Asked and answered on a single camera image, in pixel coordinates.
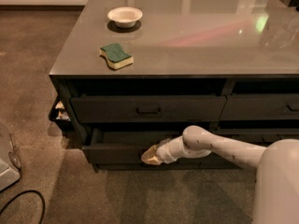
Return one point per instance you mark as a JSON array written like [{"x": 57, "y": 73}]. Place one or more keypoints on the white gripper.
[{"x": 163, "y": 153}]

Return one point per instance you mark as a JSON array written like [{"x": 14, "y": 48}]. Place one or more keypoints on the dark drawer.
[
  {"x": 260, "y": 136},
  {"x": 161, "y": 108},
  {"x": 123, "y": 150},
  {"x": 261, "y": 107}
]

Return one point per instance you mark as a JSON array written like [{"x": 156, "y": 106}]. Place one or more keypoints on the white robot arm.
[{"x": 276, "y": 196}]

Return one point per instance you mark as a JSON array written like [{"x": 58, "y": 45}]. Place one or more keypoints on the black bin with clutter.
[{"x": 59, "y": 116}]

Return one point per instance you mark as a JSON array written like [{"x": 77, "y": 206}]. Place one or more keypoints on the green yellow sponge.
[{"x": 115, "y": 56}]

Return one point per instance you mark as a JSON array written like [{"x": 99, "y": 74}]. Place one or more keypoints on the grey white machine base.
[{"x": 9, "y": 163}]

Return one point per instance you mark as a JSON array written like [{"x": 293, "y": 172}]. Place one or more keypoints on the white paper bowl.
[{"x": 125, "y": 17}]

